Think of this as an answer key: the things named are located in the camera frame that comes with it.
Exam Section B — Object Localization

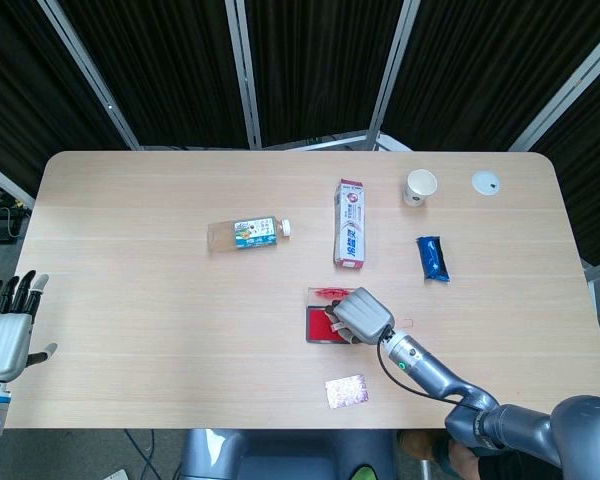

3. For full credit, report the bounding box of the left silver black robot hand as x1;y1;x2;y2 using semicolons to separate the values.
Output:
0;269;59;385

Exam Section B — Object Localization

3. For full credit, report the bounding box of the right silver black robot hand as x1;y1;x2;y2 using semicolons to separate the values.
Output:
323;286;397;347

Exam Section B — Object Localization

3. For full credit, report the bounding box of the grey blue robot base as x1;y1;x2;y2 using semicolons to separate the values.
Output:
178;428;399;480

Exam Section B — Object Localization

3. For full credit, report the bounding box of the red ink pad case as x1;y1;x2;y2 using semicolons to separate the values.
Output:
304;285;367;347

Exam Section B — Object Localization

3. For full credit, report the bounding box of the blue snack packet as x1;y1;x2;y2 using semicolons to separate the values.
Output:
415;235;453;284

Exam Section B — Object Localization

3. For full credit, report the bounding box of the white red toothpaste box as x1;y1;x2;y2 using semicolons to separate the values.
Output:
331;177;369;272

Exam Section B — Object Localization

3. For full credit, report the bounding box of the white paper cup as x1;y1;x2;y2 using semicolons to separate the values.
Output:
402;168;439;208

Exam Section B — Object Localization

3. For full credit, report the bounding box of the brown shoe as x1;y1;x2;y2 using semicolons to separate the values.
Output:
396;429;450;460

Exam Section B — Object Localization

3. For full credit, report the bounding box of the clear plastic drink bottle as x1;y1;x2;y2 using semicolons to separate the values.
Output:
206;215;294;256

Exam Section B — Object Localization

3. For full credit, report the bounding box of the white round cup lid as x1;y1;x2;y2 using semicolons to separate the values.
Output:
470;170;502;198

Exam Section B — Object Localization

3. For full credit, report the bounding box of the black fabric screen panel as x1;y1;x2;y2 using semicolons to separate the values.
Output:
508;49;600;271
0;0;141;201
223;0;417;150
54;0;261;150
367;0;600;152

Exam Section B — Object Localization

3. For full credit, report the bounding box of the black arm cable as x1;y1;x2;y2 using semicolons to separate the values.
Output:
376;325;484;411

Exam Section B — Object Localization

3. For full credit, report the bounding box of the blue floor cable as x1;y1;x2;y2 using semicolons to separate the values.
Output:
123;428;157;480

